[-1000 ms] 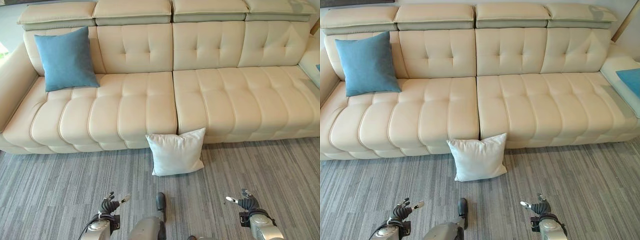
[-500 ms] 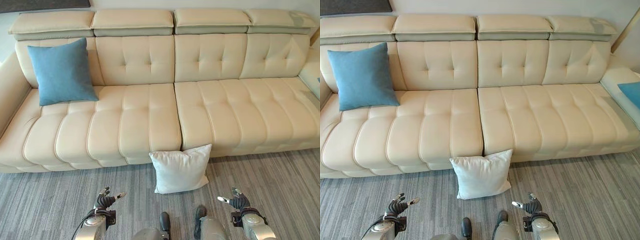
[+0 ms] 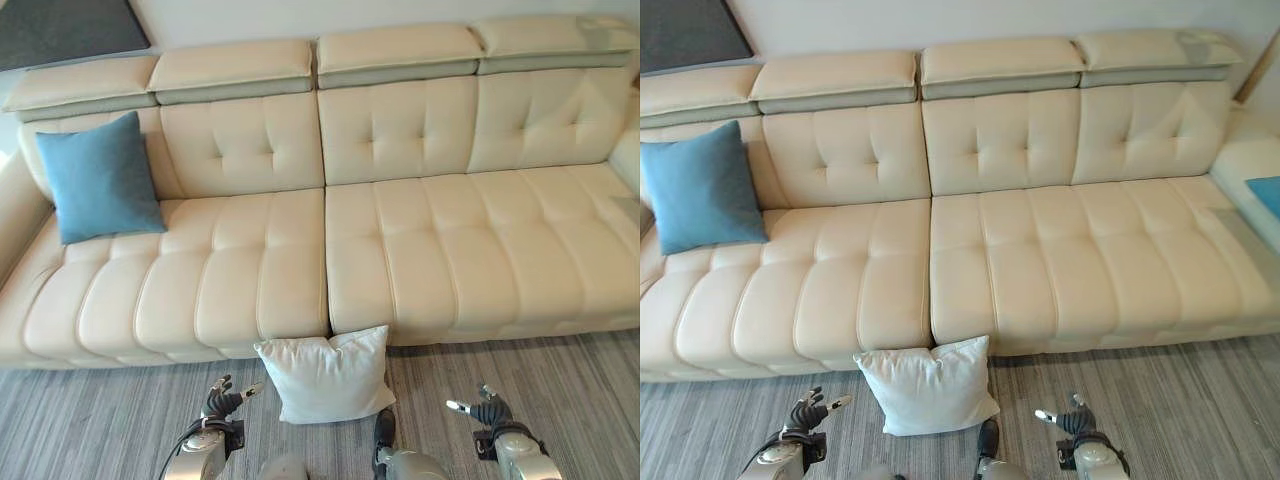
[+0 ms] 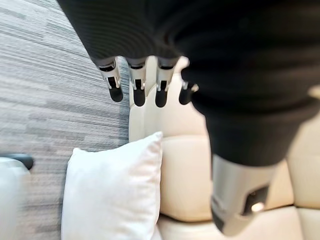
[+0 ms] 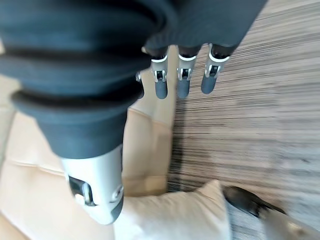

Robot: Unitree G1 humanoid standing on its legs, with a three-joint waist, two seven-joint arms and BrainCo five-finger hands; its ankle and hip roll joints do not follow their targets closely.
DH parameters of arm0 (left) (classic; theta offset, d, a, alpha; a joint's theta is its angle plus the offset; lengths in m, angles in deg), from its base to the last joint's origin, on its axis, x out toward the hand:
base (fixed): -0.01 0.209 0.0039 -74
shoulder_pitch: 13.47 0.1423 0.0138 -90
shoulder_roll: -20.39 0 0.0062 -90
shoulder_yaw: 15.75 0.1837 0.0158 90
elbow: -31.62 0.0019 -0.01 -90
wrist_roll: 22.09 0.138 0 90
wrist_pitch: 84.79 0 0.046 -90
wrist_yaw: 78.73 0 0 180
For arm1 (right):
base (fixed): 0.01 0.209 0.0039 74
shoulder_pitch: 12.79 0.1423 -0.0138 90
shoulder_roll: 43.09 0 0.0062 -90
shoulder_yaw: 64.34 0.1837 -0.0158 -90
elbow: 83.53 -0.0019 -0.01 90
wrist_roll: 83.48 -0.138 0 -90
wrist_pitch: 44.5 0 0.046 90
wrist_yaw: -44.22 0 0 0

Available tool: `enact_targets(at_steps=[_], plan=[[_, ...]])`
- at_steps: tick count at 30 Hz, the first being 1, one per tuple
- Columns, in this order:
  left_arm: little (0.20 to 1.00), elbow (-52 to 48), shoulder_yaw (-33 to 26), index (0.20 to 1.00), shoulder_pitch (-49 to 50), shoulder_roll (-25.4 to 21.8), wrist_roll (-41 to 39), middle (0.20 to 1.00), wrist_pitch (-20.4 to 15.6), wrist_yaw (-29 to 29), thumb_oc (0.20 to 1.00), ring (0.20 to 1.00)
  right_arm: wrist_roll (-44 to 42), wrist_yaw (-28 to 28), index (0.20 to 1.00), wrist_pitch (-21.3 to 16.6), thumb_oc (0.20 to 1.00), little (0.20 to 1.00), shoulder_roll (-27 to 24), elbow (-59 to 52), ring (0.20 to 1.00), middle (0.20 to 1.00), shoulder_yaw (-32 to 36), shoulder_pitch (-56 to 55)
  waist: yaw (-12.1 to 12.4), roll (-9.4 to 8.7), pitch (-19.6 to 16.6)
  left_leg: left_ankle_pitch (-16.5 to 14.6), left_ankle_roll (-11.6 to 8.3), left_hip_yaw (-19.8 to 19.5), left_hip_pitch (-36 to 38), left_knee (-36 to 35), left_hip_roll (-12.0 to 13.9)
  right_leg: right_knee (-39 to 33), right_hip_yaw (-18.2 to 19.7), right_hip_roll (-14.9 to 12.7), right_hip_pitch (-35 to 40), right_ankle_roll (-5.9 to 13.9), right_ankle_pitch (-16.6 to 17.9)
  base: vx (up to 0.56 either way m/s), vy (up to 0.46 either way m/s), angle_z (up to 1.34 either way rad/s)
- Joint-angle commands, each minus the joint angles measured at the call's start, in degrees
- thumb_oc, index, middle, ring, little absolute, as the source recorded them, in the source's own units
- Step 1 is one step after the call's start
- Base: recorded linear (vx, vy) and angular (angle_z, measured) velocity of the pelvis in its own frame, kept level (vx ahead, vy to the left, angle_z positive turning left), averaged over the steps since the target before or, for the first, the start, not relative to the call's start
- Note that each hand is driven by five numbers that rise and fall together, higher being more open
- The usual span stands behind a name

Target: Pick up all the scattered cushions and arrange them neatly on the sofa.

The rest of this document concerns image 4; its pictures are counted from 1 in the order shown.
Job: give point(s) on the white square cushion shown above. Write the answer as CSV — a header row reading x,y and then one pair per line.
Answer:
x,y
110,190

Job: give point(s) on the cream leather sofa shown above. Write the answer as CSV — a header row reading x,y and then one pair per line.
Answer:
x,y
185,175

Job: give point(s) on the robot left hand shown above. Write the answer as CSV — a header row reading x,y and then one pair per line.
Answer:
x,y
225,62

